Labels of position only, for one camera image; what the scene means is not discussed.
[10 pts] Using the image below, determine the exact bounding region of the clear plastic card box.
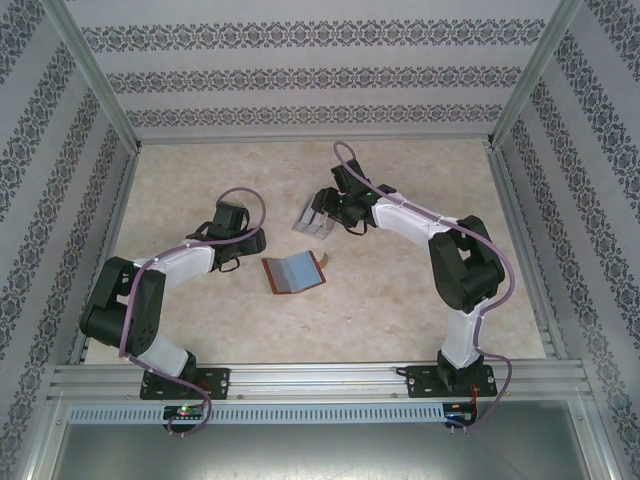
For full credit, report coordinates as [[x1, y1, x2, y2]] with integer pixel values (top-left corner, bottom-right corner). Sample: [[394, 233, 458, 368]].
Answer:
[[291, 193, 337, 245]]

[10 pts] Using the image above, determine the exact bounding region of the brown leather card holder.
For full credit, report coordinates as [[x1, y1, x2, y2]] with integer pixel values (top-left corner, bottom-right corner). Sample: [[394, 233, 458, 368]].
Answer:
[[261, 251, 334, 296]]

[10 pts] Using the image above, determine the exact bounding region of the left small circuit board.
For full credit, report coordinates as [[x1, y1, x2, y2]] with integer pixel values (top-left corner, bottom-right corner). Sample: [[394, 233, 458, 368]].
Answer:
[[163, 405, 206, 420]]

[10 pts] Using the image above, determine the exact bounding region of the small circuit board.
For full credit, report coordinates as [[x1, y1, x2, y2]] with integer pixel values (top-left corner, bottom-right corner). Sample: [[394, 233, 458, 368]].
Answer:
[[163, 405, 206, 420], [446, 402, 479, 426]]

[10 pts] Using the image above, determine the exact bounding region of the right small circuit board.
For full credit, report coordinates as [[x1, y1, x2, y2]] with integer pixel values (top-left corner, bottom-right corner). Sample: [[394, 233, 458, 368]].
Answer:
[[446, 402, 479, 426]]

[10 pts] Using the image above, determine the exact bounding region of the grey metal sheet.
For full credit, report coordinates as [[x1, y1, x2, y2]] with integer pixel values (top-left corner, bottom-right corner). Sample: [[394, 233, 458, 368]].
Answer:
[[19, 422, 621, 480]]

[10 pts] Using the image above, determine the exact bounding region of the aluminium side rail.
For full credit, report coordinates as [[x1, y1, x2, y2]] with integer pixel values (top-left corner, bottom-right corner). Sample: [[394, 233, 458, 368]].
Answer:
[[69, 147, 144, 366], [487, 144, 571, 361]]

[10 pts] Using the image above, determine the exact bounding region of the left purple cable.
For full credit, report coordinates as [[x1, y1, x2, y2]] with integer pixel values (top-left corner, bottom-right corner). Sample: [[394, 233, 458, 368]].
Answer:
[[117, 187, 266, 437]]

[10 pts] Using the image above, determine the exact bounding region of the purple cable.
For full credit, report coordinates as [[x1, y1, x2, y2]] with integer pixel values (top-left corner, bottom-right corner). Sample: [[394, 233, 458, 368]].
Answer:
[[117, 187, 266, 437], [332, 141, 516, 431]]

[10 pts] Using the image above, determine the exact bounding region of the aluminium mounting rail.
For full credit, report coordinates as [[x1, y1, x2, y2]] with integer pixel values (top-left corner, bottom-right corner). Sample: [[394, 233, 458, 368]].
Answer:
[[47, 360, 599, 401]]

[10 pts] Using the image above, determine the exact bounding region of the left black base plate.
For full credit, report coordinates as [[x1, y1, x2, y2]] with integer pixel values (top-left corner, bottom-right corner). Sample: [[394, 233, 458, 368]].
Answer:
[[139, 367, 232, 401]]

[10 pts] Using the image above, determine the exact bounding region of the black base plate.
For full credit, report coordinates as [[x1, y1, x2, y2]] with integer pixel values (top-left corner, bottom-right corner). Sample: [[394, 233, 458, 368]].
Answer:
[[139, 367, 232, 401], [405, 364, 499, 400]]

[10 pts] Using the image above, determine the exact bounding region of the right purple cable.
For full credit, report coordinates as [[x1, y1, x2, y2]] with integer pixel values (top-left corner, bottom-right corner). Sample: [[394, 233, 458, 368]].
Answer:
[[332, 141, 516, 431]]

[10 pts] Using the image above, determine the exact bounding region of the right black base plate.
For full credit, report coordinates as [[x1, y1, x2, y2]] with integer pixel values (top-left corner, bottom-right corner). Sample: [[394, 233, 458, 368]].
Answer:
[[405, 364, 499, 400]]

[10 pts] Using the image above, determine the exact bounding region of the aluminium frame post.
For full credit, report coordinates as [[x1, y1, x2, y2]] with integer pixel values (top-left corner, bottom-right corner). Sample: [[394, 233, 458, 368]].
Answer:
[[487, 0, 591, 151], [42, 0, 144, 154]]

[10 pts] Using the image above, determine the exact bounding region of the slotted grey cable duct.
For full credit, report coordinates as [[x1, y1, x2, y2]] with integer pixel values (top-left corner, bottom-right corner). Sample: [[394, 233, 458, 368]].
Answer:
[[67, 403, 446, 424]]

